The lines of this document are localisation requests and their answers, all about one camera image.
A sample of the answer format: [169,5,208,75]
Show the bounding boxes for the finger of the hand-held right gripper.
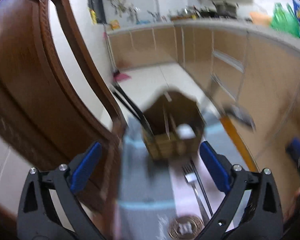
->
[286,137,300,178]

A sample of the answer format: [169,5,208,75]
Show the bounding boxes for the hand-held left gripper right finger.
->
[197,141,283,240]

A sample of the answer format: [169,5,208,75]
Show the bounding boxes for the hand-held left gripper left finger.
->
[17,141,103,240]

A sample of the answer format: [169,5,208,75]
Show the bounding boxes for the small metal spoon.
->
[176,124,196,140]

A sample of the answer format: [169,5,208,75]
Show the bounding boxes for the wooden utensil holder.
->
[141,89,207,161]

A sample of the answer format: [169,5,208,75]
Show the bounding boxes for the large metal spoon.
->
[207,85,257,132]

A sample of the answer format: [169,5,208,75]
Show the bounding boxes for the black chopstick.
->
[190,159,215,218]
[114,92,152,135]
[111,83,150,132]

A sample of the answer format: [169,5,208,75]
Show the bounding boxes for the metal fork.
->
[181,164,208,221]

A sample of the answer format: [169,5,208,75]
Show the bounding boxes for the beige kitchen cabinets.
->
[107,21,300,183]

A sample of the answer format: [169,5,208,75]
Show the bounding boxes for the carved wooden chair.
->
[0,0,258,240]

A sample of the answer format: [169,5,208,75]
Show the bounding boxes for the green plastic bag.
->
[270,2,300,37]

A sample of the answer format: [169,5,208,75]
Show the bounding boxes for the orange plastic bag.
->
[249,11,272,26]

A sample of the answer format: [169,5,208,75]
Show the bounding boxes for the yellow bottle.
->
[89,8,98,25]

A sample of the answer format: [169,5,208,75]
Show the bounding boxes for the dark window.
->
[86,0,107,23]

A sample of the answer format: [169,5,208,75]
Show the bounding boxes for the long-handled broom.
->
[103,31,132,82]

